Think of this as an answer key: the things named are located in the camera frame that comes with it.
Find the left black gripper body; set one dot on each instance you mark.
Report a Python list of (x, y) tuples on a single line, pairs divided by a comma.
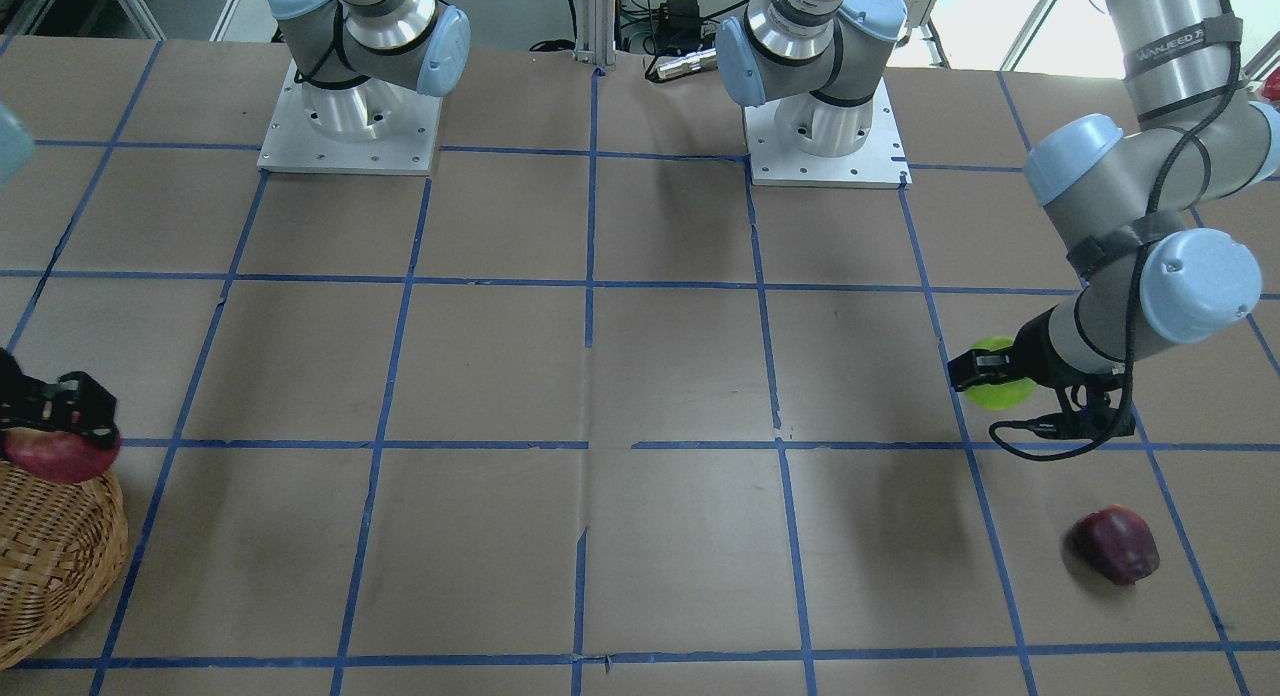
[(1040, 350)]

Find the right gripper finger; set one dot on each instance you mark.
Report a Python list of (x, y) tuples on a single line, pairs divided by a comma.
[(74, 397), (93, 435)]

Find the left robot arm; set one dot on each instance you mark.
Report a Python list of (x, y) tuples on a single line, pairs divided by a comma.
[(807, 73)]

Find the aluminium frame post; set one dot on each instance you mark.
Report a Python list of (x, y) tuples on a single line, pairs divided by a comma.
[(594, 32)]

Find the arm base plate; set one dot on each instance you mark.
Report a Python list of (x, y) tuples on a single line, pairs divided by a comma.
[(802, 142), (372, 129)]

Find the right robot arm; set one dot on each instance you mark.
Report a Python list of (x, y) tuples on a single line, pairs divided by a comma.
[(421, 45)]

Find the dark red apple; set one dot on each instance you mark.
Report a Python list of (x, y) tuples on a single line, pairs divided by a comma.
[(1116, 543)]

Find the wicker basket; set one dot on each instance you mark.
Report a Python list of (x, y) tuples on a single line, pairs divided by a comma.
[(62, 549)]

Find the black power adapter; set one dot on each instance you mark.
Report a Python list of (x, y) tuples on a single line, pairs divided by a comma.
[(678, 17)]

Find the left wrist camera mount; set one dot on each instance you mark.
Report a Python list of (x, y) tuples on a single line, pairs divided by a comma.
[(1096, 409)]

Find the green apple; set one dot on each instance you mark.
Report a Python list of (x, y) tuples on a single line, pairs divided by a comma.
[(1006, 392)]

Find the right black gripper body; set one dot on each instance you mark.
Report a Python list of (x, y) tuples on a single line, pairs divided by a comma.
[(50, 402)]

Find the silver metal cylinder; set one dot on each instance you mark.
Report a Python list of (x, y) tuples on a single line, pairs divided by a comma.
[(663, 72)]

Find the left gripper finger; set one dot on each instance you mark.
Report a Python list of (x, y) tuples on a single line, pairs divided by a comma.
[(978, 366)]

